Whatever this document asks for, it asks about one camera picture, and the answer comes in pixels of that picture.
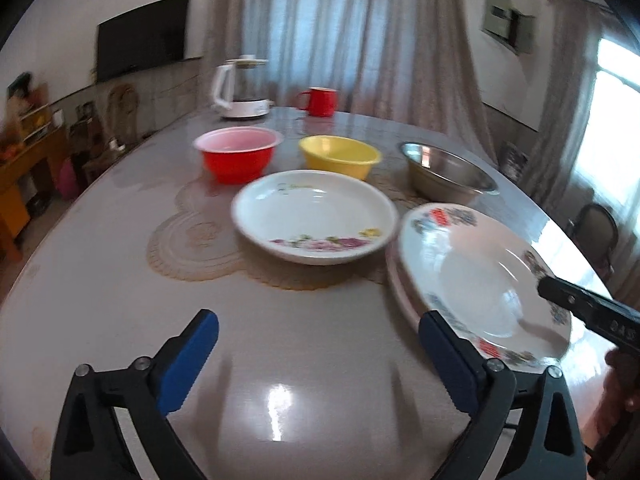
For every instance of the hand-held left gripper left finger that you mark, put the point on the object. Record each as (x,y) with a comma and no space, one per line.
(192,355)

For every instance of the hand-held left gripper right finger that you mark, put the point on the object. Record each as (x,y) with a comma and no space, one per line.
(445,355)

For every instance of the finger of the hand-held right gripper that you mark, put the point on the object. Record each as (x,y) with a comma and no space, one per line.
(570,302)

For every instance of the floral rim white plate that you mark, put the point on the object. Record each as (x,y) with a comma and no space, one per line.
(475,280)

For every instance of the stainless steel bowl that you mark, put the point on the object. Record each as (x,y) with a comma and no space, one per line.
(440,180)

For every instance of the yellow plastic bowl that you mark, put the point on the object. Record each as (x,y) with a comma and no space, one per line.
(340,162)

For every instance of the person's right hand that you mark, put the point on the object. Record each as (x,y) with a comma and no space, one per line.
(615,385)

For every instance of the dark round-back chair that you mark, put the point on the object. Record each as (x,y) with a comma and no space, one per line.
(595,225)

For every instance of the beige lace table mat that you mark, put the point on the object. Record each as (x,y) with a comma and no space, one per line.
(200,245)

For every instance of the dark grey bag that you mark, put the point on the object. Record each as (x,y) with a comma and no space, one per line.
(514,160)

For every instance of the white deep plate pink flowers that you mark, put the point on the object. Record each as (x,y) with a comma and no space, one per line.
(310,215)

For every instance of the beige door curtain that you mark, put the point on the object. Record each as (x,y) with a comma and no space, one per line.
(565,110)

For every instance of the red plastic bowl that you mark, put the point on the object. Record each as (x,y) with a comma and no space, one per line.
(235,165)

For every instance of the wooden desk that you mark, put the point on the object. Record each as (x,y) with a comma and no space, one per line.
(20,170)

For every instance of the wooden arched-back chair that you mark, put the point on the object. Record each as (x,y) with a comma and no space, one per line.
(122,105)

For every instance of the white electric kettle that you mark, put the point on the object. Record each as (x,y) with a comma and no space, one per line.
(220,87)

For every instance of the red enamel mug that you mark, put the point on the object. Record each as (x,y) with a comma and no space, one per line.
(320,102)

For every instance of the desktop shelf with ornaments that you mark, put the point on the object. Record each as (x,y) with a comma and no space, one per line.
(35,120)

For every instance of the beige window curtain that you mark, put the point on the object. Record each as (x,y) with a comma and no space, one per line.
(350,35)

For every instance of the grey wall electrical panel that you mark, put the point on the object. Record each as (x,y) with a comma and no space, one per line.
(505,17)

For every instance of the black wall television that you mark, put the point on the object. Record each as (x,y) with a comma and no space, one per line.
(142,40)

